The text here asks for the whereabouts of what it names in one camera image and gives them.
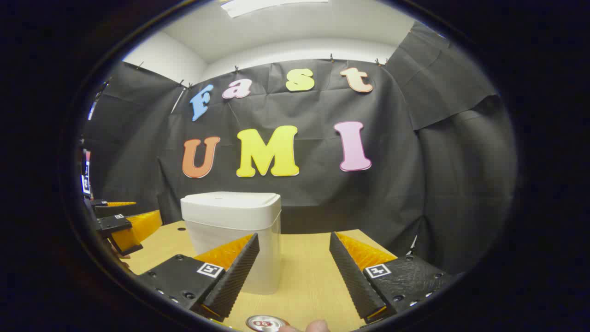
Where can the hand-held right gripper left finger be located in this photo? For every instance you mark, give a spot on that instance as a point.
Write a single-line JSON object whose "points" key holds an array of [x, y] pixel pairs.
{"points": [[235, 276]]}

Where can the computer monitor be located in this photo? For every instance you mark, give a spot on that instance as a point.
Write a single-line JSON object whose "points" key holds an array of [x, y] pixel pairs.
{"points": [[85, 182]]}

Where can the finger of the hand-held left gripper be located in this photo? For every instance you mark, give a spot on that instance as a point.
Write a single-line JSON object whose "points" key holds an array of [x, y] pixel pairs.
{"points": [[115, 210], [113, 223]]}

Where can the ceiling light panel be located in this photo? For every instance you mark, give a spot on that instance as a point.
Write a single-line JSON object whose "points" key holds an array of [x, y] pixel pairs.
{"points": [[272, 5]]}

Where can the wooden desktop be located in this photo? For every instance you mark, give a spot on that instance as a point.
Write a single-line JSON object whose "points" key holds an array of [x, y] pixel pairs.
{"points": [[304, 267]]}

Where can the red pop can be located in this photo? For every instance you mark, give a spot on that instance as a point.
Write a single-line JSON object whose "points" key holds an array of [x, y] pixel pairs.
{"points": [[266, 324]]}

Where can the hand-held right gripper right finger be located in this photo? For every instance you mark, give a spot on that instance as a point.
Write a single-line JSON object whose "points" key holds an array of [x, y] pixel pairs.
{"points": [[355, 281]]}

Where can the black backdrop cloth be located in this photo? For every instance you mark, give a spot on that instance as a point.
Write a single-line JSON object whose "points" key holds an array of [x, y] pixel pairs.
{"points": [[322, 193]]}

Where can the white desktop garbage bin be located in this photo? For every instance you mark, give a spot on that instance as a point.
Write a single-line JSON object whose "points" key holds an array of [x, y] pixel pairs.
{"points": [[230, 216]]}

